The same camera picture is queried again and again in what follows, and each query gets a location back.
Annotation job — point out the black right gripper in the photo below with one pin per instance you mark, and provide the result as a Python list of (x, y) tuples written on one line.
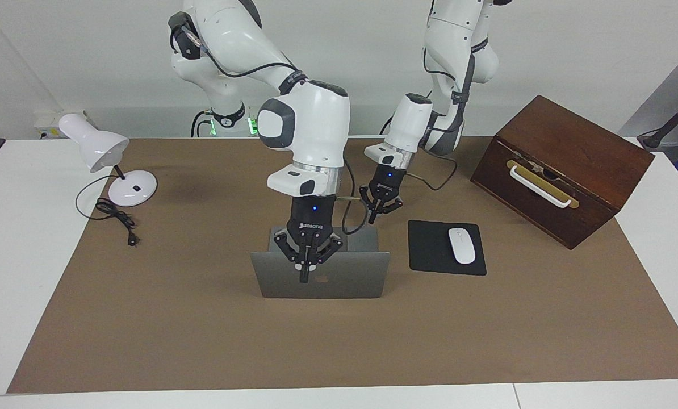
[(312, 218)]

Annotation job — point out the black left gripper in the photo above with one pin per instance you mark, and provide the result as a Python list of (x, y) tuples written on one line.
[(387, 180)]

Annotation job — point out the grey laptop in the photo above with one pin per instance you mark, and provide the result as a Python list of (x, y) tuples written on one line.
[(350, 278)]

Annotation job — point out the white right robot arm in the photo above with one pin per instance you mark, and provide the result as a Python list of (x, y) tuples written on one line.
[(310, 125)]

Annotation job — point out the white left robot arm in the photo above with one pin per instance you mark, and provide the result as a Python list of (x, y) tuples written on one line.
[(447, 34)]

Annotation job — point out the black mouse pad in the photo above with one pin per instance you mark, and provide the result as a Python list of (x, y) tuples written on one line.
[(430, 250)]

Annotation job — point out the white computer mouse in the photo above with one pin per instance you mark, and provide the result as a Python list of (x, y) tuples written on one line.
[(461, 245)]

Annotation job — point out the brown table mat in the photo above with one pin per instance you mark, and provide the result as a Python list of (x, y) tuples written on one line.
[(316, 341)]

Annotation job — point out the dark brown wooden box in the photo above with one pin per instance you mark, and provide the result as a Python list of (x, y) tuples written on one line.
[(589, 187)]

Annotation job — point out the white desk lamp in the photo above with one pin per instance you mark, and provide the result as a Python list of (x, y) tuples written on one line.
[(97, 145)]

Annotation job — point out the white power strip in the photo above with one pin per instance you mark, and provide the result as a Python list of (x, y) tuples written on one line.
[(46, 122)]

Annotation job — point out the black stand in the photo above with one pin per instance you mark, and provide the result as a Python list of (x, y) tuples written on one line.
[(671, 122)]

